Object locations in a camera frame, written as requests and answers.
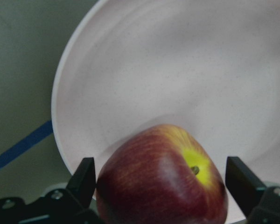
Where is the red apple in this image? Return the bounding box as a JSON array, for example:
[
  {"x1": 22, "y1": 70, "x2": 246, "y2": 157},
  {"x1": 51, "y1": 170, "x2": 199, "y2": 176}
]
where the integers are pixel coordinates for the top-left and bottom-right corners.
[{"x1": 96, "y1": 124, "x2": 228, "y2": 224}]

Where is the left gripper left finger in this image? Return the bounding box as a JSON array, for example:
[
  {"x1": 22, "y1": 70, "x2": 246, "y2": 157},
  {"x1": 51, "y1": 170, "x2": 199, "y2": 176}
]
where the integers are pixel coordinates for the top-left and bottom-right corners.
[{"x1": 0, "y1": 157, "x2": 103, "y2": 224}]

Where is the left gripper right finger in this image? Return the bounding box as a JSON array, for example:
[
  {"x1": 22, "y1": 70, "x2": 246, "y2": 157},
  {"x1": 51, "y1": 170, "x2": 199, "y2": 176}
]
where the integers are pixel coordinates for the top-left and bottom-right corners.
[{"x1": 225, "y1": 156, "x2": 280, "y2": 224}]

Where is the pink plate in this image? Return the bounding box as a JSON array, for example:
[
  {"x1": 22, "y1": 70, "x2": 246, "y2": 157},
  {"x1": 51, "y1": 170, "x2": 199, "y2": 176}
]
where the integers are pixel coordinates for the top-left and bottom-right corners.
[{"x1": 50, "y1": 0, "x2": 280, "y2": 224}]

